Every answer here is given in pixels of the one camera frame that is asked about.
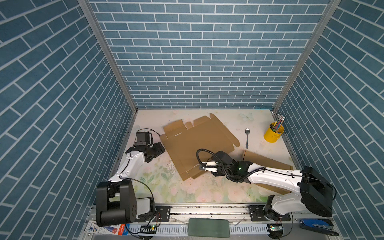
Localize brown cardboard box sheet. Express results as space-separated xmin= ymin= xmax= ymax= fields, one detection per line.
xmin=241 ymin=149 xmax=294 ymax=196

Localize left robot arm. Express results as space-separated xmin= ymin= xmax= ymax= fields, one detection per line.
xmin=96 ymin=142 xmax=165 ymax=227

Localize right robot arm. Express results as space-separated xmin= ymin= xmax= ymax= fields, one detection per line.
xmin=200 ymin=151 xmax=336 ymax=221

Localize metal spoon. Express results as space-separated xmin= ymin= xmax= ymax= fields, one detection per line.
xmin=245 ymin=129 xmax=250 ymax=149

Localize yellow pencil cup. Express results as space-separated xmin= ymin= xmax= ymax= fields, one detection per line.
xmin=264 ymin=123 xmax=285 ymax=143

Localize green rectangular pad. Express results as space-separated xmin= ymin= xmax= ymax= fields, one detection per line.
xmin=188 ymin=218 xmax=230 ymax=238

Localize coloured pencils bundle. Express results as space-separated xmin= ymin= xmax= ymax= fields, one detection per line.
xmin=272 ymin=115 xmax=286 ymax=133

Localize white printed package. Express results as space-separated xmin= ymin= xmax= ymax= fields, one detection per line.
xmin=85 ymin=221 xmax=129 ymax=236

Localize blue black pliers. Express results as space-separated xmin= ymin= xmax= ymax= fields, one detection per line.
xmin=300 ymin=219 xmax=340 ymax=237

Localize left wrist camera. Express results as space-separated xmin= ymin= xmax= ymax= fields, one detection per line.
xmin=134 ymin=132 xmax=154 ymax=147

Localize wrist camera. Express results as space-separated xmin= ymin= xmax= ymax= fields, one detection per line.
xmin=134 ymin=132 xmax=154 ymax=147
xmin=199 ymin=162 xmax=218 ymax=173

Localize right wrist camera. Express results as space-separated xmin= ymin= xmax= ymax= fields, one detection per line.
xmin=199 ymin=162 xmax=218 ymax=173

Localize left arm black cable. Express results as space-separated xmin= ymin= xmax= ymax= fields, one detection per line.
xmin=124 ymin=176 xmax=157 ymax=236

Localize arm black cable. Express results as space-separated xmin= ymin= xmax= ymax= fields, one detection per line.
xmin=195 ymin=148 xmax=235 ymax=181
xmin=124 ymin=176 xmax=157 ymax=236

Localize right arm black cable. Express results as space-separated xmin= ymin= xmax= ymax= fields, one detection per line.
xmin=195 ymin=148 xmax=235 ymax=181

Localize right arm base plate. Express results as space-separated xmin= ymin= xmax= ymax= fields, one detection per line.
xmin=248 ymin=205 xmax=292 ymax=222

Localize aluminium front rail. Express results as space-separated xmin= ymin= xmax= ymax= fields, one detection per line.
xmin=80 ymin=203 xmax=342 ymax=240

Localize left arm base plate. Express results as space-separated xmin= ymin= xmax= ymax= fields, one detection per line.
xmin=135 ymin=206 xmax=172 ymax=222

